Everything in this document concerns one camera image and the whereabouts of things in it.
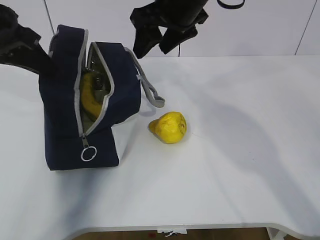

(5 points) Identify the long yellow banana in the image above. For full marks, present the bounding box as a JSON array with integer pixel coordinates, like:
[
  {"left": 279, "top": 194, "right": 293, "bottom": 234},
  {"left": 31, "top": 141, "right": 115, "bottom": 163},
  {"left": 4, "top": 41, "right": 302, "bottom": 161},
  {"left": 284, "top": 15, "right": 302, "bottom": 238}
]
[{"left": 80, "top": 72, "right": 102, "bottom": 121}]

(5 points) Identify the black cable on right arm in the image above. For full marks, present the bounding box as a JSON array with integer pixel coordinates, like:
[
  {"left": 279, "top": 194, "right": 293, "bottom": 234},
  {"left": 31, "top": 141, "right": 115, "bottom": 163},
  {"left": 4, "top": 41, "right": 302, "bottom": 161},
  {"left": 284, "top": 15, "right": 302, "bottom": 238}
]
[{"left": 216, "top": 0, "right": 245, "bottom": 11}]

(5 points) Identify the navy blue lunch bag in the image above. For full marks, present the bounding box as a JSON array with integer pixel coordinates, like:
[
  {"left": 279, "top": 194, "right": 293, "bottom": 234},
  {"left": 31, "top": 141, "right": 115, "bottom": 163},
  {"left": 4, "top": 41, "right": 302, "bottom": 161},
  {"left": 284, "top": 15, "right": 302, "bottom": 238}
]
[{"left": 38, "top": 25, "right": 165, "bottom": 171}]

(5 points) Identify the green lidded glass container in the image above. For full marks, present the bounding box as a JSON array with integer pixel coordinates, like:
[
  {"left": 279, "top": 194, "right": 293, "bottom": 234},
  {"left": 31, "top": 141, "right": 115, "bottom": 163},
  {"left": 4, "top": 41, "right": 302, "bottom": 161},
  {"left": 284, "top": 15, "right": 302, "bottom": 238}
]
[{"left": 86, "top": 43, "right": 111, "bottom": 104}]

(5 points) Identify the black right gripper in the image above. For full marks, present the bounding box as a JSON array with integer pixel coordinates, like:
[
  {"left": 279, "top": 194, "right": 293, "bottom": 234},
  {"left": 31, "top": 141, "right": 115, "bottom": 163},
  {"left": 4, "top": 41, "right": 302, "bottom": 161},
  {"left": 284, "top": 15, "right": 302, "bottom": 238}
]
[{"left": 130, "top": 0, "right": 208, "bottom": 59}]

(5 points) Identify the round yellow pear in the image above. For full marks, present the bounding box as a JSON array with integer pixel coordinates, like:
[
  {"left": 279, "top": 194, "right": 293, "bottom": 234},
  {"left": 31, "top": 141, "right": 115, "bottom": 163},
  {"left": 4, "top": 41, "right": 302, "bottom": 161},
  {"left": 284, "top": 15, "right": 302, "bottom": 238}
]
[{"left": 148, "top": 111, "right": 187, "bottom": 144}]

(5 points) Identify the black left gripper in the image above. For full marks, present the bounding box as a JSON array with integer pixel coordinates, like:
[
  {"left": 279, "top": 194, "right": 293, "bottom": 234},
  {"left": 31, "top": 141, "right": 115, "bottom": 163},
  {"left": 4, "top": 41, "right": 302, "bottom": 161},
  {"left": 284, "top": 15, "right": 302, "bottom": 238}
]
[{"left": 0, "top": 4, "right": 57, "bottom": 76}]

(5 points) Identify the white label under table edge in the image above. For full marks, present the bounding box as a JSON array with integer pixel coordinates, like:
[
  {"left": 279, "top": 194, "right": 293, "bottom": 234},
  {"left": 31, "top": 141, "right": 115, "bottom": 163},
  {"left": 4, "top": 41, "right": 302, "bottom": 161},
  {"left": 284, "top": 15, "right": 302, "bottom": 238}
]
[{"left": 157, "top": 226, "right": 188, "bottom": 237}]

